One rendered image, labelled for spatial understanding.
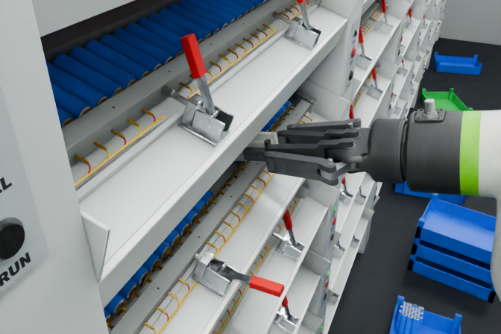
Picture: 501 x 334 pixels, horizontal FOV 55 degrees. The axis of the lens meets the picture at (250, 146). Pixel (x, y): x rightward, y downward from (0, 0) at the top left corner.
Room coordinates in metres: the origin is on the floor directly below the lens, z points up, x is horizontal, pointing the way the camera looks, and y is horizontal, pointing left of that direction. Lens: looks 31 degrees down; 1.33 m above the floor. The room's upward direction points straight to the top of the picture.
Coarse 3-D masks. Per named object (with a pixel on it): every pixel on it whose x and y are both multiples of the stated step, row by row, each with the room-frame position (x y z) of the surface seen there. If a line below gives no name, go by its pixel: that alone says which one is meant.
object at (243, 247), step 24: (312, 96) 0.77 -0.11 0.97; (336, 96) 0.76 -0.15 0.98; (336, 120) 0.76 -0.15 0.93; (216, 192) 0.51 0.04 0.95; (264, 192) 0.53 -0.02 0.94; (288, 192) 0.55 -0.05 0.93; (240, 216) 0.48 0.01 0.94; (264, 216) 0.49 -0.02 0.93; (216, 240) 0.43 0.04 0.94; (240, 240) 0.44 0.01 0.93; (264, 240) 0.45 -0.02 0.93; (240, 264) 0.41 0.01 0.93; (144, 288) 0.35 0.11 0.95; (168, 312) 0.33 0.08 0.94; (192, 312) 0.33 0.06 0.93; (216, 312) 0.34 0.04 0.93
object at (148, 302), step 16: (304, 112) 0.72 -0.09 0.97; (240, 176) 0.53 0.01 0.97; (256, 176) 0.55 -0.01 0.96; (272, 176) 0.56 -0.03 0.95; (224, 192) 0.49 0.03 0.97; (240, 192) 0.49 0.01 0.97; (224, 208) 0.46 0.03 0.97; (208, 224) 0.43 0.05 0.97; (192, 240) 0.40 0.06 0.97; (208, 240) 0.42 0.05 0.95; (224, 240) 0.43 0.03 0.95; (176, 256) 0.38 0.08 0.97; (192, 256) 0.38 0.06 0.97; (160, 272) 0.35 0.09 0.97; (176, 272) 0.36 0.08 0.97; (160, 288) 0.33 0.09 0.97; (192, 288) 0.35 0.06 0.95; (144, 304) 0.31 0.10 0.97; (128, 320) 0.30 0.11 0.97; (144, 320) 0.30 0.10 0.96
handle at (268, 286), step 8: (224, 272) 0.37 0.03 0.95; (232, 272) 0.37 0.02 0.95; (240, 280) 0.36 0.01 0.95; (248, 280) 0.36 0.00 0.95; (256, 280) 0.36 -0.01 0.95; (264, 280) 0.36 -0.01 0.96; (256, 288) 0.35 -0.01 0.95; (264, 288) 0.35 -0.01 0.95; (272, 288) 0.35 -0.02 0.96; (280, 288) 0.35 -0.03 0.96; (280, 296) 0.34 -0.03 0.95
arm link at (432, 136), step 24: (432, 120) 0.45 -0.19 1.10; (456, 120) 0.44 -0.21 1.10; (408, 144) 0.44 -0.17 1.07; (432, 144) 0.43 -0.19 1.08; (456, 144) 0.42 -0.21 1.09; (408, 168) 0.42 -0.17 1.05; (432, 168) 0.41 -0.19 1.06; (456, 168) 0.41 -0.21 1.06; (432, 192) 0.43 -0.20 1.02; (456, 192) 0.41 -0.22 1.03
